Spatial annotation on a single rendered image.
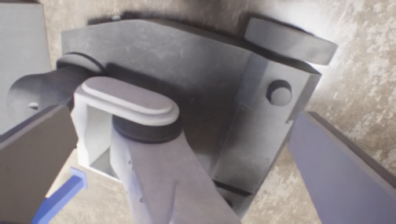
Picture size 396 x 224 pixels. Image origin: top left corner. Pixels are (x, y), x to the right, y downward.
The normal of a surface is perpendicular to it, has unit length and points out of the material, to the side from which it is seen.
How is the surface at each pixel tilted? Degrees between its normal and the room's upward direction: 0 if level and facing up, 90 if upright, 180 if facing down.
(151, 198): 90
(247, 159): 0
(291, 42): 6
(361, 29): 0
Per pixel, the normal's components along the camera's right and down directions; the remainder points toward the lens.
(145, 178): 0.24, -0.85
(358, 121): -0.24, 0.41
